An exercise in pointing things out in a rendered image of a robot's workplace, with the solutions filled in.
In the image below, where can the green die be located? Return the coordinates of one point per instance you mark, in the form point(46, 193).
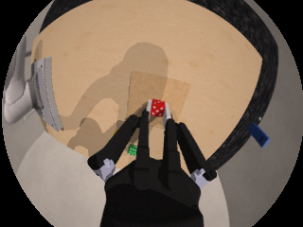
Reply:
point(132, 150)

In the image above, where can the red die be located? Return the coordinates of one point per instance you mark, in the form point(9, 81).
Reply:
point(157, 107)

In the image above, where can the tan square mat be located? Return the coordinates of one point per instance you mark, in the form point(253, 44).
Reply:
point(145, 87)

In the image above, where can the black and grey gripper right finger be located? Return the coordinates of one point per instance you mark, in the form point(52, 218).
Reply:
point(201, 172)

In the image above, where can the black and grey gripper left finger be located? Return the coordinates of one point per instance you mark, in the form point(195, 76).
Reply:
point(103, 162)

